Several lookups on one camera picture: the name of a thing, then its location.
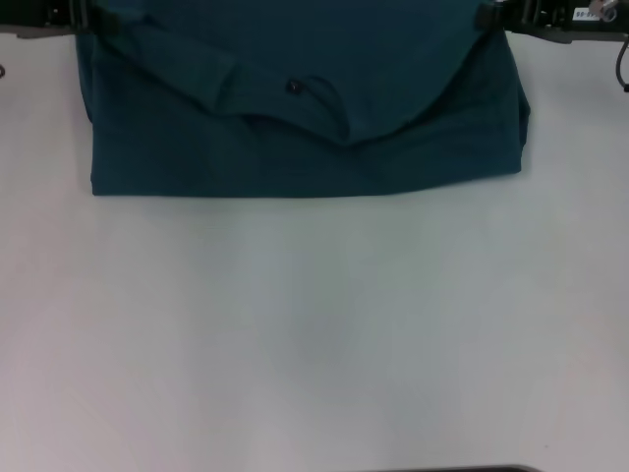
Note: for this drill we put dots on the teal T-shirt with FREE print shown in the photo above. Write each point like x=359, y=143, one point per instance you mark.
x=304, y=49

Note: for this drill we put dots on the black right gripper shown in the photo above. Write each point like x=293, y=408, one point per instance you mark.
x=565, y=19

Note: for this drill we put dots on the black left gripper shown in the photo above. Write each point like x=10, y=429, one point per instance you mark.
x=34, y=15

